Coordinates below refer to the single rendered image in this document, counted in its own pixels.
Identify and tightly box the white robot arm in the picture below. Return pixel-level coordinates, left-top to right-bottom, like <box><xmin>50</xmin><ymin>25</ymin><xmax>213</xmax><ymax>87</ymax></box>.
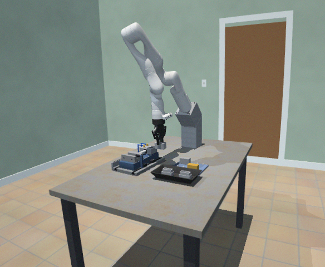
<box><xmin>121</xmin><ymin>23</ymin><xmax>191</xmax><ymax>120</ymax></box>

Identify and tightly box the yellow rectangular block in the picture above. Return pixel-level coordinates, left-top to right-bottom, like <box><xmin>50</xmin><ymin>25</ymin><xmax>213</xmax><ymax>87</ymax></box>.
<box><xmin>187</xmin><ymin>163</ymin><xmax>199</xmax><ymax>170</ymax></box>

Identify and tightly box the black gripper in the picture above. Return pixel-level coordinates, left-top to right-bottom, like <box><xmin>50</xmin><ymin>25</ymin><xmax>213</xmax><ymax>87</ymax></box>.
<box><xmin>152</xmin><ymin>119</ymin><xmax>166</xmax><ymax>146</ymax></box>

